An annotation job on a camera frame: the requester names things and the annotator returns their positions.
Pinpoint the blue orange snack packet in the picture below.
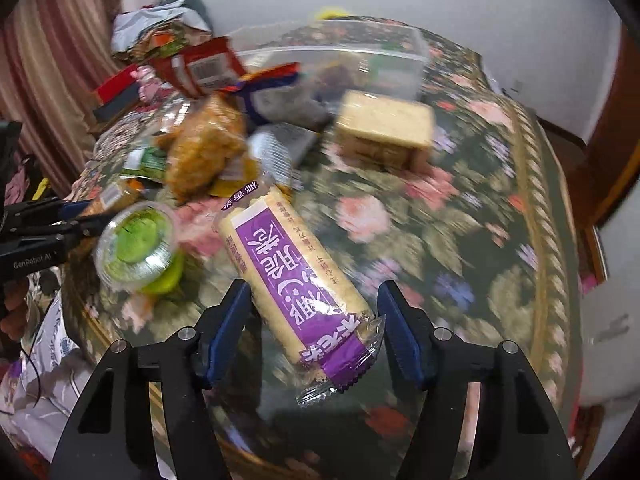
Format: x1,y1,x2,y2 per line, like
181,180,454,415
220,62,333,128

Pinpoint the red snack packet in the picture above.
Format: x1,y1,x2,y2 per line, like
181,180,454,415
150,37,248,98

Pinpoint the pile of clothes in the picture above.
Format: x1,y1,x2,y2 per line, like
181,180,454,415
110,0,216,63

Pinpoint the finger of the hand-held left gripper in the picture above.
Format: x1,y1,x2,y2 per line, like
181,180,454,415
7,212,117,256
4,197,96,226

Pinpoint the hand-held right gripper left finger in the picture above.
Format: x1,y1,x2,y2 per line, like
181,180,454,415
50,277,261,480

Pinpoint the golden fried snack bag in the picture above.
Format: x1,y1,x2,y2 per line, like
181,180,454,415
152,92,251,206

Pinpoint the white floral fabric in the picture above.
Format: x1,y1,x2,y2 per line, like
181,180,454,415
0,290,101,461

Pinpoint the green jelly cup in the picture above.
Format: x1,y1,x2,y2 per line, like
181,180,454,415
94,201,186,295

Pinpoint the pink toy figure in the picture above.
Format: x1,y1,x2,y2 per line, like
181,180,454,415
131,65,162,106

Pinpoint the clear plastic container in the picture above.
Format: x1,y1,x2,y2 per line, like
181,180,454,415
225,19,431,126

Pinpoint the person's left hand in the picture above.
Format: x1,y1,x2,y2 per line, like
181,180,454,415
0,277,31,356

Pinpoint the dark grey box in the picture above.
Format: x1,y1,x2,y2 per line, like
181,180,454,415
92,92,141,122

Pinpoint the small green snack packet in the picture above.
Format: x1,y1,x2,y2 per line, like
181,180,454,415
120,147,168,183

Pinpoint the floral tablecloth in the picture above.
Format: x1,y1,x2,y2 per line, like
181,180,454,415
60,15,586,480

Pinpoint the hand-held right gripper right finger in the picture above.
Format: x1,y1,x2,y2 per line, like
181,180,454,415
376,280,581,480

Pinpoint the patchwork blanket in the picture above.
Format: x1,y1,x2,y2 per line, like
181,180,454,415
90,102,173,163

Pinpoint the wrapped pale bread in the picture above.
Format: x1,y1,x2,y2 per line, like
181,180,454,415
332,90,436,173

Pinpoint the purple rice cracker packet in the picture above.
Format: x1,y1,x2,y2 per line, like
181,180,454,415
214,180,386,408

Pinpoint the striped brown curtain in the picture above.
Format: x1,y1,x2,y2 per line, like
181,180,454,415
0,0,126,196

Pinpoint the red box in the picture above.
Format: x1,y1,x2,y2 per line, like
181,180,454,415
92,62,151,106

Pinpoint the frosted sliding door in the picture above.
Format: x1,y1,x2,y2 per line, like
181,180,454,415
580,205,640,408

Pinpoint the small brown snack bar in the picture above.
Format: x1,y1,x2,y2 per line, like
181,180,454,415
90,180,151,216

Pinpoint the silver striped snack packet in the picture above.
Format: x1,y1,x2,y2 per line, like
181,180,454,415
247,122,321,186

